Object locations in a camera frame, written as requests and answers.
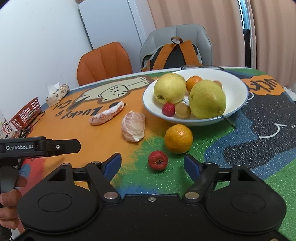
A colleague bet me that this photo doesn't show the small red hawthorn fruit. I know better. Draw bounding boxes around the small red hawthorn fruit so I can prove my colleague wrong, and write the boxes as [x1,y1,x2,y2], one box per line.
[162,102,175,117]

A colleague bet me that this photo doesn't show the large orange mandarin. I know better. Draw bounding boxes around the large orange mandarin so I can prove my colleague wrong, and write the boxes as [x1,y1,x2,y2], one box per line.
[164,124,193,154]

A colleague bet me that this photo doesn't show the clear plastic bottle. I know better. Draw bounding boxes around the clear plastic bottle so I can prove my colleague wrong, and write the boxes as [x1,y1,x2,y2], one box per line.
[0,111,14,139]

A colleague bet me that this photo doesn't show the colourful lucky cat tablecloth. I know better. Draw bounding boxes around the colourful lucky cat tablecloth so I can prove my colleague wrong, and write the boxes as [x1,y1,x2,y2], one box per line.
[18,70,295,240]

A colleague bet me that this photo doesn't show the large peeled pomelo segment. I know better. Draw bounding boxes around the large peeled pomelo segment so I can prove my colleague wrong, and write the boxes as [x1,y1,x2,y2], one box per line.
[121,111,145,143]

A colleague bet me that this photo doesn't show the grey chair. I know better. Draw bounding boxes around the grey chair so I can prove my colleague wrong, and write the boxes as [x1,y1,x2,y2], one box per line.
[140,24,213,67]

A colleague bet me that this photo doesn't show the small brown longan fruit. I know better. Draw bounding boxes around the small brown longan fruit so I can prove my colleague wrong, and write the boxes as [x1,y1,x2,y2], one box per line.
[212,80,223,89]

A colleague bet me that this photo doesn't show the black-framed eyeglasses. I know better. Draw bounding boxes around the black-framed eyeglasses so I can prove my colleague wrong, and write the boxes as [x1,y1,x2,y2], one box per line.
[181,65,225,71]

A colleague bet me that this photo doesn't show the orange and black backpack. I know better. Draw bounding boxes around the orange and black backpack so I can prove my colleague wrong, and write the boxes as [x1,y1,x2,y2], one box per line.
[141,37,203,72]

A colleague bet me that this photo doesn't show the orange chair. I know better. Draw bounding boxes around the orange chair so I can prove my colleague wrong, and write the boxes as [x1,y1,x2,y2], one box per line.
[76,42,132,86]

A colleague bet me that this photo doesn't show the yellow pear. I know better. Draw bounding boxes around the yellow pear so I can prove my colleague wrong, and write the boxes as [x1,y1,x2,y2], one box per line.
[154,73,187,104]

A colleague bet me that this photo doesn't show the beige curtain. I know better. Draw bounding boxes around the beige curtain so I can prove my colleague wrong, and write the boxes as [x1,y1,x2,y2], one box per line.
[149,1,295,87]

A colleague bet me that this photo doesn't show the white refrigerator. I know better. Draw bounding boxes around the white refrigerator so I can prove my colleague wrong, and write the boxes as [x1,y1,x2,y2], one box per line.
[78,0,156,52]

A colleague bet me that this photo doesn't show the small orange mandarin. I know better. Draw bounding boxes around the small orange mandarin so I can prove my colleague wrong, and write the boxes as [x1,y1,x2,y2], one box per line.
[186,75,203,93]

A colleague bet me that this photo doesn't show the person's left hand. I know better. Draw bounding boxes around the person's left hand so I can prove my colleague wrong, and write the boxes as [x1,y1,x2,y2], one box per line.
[0,188,22,230]

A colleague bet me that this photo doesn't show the thin peeled pomelo segment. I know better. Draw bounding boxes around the thin peeled pomelo segment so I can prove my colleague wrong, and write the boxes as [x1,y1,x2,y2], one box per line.
[89,101,125,126]

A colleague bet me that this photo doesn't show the large yellow-green pear with stem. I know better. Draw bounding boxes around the large yellow-green pear with stem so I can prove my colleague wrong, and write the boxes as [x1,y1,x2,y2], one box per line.
[189,80,236,129]

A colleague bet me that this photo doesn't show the patterned tissue pack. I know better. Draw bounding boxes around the patterned tissue pack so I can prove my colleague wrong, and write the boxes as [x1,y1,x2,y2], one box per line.
[45,83,70,107]

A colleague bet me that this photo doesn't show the red plastic basket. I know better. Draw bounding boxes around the red plastic basket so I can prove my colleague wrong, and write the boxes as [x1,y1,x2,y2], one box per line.
[10,97,41,131]

